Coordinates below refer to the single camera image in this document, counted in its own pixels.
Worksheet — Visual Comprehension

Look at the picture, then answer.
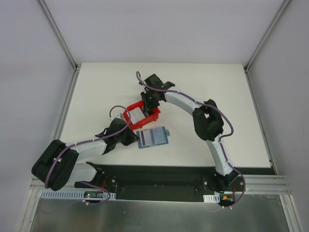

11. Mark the white cable duct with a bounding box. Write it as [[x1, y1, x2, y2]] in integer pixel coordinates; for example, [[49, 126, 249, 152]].
[[203, 194, 220, 203], [41, 190, 116, 201]]

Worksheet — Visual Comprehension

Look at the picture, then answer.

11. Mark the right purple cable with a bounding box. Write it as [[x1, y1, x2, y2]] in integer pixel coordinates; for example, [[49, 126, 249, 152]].
[[136, 71, 234, 174]]

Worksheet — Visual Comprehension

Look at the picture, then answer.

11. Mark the blue card holder wallet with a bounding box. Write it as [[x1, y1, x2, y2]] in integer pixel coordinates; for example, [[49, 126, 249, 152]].
[[137, 127, 170, 149]]

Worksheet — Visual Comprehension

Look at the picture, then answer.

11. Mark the aluminium frame post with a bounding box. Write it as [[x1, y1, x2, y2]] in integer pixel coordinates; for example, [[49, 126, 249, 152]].
[[37, 0, 82, 71], [243, 0, 293, 73]]

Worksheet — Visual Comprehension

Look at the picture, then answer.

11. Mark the red plastic bin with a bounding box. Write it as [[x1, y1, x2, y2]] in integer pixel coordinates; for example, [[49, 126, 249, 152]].
[[123, 101, 161, 131]]

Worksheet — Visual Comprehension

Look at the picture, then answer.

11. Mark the grey credit card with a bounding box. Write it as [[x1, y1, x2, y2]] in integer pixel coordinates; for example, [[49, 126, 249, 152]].
[[140, 130, 152, 147]]

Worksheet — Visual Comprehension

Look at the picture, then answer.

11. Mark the white cards stack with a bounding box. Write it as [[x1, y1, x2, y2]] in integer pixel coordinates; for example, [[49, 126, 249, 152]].
[[129, 107, 145, 124]]

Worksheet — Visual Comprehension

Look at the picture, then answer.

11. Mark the aluminium rail profile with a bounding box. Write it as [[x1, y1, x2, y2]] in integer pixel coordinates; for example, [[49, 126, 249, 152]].
[[30, 174, 292, 195]]

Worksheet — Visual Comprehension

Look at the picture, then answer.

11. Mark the right white cable duct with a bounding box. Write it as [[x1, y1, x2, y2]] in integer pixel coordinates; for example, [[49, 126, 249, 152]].
[[203, 194, 220, 203]]

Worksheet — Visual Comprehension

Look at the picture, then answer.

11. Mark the left aluminium frame post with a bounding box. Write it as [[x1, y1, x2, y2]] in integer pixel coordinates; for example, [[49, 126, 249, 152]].
[[37, 0, 82, 71]]

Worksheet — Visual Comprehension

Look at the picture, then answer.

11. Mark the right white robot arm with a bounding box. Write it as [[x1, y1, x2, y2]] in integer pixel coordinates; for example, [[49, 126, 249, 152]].
[[136, 72, 235, 191]]

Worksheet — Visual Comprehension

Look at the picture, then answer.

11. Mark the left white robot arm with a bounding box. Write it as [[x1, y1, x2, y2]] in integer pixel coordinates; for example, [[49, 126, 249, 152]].
[[31, 118, 139, 191]]

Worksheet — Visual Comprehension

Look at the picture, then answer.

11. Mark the right aluminium frame post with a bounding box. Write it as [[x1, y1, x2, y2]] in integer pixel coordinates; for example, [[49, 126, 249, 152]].
[[243, 0, 293, 73]]

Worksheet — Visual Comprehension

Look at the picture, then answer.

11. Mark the purple cable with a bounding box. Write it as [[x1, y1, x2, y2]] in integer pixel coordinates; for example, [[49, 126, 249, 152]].
[[136, 71, 234, 174], [44, 105, 131, 189]]

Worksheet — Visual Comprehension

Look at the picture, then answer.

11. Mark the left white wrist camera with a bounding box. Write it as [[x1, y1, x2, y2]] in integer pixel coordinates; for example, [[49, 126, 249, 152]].
[[109, 113, 125, 121]]

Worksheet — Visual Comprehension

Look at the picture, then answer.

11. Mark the left white cable duct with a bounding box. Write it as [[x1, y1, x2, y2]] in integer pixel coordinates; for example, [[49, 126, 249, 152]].
[[41, 190, 116, 201]]

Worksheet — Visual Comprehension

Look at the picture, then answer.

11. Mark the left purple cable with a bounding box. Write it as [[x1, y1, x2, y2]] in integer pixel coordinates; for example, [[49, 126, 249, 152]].
[[44, 105, 131, 189]]

